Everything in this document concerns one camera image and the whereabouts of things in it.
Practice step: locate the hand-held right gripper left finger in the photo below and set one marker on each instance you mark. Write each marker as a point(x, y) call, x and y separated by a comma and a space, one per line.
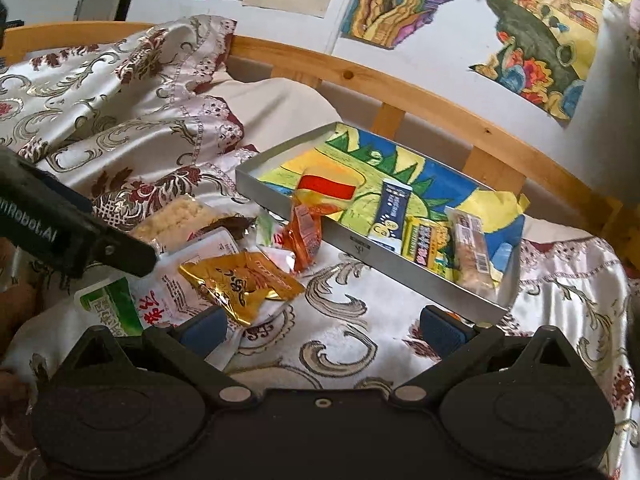
point(202, 332)

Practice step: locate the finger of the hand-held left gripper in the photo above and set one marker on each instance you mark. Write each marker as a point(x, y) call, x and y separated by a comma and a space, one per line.
point(130, 255)

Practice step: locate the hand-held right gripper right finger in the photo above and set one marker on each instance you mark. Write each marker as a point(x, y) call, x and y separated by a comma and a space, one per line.
point(442, 332)

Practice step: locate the large white green packet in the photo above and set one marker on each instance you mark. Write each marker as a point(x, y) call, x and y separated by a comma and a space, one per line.
point(165, 280)

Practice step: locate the clear puffed rice packet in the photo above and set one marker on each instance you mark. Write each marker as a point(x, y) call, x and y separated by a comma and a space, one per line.
point(175, 220)

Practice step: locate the gold foil snack packet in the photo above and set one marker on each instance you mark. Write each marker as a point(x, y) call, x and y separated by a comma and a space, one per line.
point(235, 285)

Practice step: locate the grey metal tray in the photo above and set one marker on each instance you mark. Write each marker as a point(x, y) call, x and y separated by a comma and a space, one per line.
point(400, 280)

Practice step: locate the clear rice cracker packet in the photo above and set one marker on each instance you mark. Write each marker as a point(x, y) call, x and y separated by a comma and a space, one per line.
point(472, 250)

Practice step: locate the yellow green snack packet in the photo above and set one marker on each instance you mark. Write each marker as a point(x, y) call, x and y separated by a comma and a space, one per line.
point(425, 245)

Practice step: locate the clear packet of dark dates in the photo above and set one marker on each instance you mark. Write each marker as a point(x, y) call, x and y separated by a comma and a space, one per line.
point(240, 225)

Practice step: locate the small white green packet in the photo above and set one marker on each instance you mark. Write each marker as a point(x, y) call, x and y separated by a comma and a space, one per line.
point(275, 240)

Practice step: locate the blue white stick packet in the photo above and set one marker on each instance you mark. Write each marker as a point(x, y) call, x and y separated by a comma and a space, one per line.
point(387, 215)

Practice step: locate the orange red sauce packet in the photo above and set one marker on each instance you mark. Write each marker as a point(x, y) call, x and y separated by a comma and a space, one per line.
point(305, 235)

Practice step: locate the floral satin blanket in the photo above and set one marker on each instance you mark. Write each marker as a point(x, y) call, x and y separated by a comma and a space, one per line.
point(360, 330)

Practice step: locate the colourful drawing paper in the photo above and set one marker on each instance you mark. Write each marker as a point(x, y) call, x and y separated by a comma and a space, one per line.
point(350, 160)

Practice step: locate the plain cream cloth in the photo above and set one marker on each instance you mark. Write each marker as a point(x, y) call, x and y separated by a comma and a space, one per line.
point(280, 110)

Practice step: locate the wooden bed rail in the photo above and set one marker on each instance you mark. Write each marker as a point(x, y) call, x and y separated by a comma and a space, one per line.
point(400, 85)

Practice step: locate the white wall pipe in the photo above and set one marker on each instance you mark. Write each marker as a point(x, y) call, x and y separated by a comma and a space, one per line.
point(336, 35)

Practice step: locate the yellow green landscape wall poster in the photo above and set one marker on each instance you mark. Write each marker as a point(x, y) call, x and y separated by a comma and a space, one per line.
point(540, 35)

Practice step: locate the seaweed pattern wall poster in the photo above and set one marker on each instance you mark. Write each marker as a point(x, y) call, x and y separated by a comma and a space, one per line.
point(400, 5)

